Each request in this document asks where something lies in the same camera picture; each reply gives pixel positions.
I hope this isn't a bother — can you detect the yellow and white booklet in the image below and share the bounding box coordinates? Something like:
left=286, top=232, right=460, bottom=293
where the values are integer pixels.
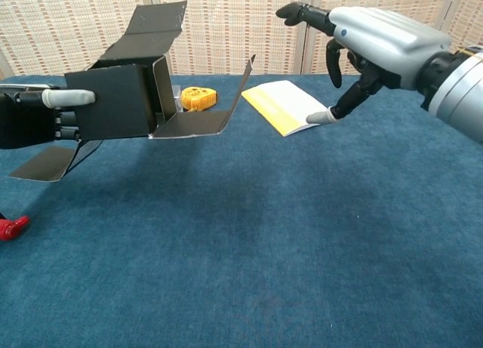
left=240, top=79, right=333, bottom=137

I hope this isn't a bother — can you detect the blue carpeted table surface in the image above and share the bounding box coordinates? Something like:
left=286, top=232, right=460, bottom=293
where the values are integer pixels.
left=0, top=74, right=483, bottom=348

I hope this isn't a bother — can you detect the black cardboard box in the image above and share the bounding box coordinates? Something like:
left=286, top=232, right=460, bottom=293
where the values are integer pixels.
left=8, top=0, right=257, bottom=183

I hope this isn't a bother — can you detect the yellow tape measure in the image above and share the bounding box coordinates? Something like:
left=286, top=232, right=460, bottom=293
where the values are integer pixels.
left=180, top=86, right=219, bottom=112

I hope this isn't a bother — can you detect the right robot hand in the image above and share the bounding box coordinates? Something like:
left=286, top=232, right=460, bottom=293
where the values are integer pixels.
left=275, top=2, right=453, bottom=125

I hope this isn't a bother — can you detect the woven folding screen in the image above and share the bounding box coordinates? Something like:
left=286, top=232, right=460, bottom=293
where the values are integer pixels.
left=0, top=0, right=483, bottom=81

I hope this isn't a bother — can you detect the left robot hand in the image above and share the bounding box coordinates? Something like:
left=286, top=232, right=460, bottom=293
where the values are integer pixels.
left=0, top=82, right=96, bottom=149

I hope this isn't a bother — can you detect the black and red clamp tool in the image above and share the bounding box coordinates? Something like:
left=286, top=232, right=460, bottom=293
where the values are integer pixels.
left=0, top=214, right=30, bottom=242

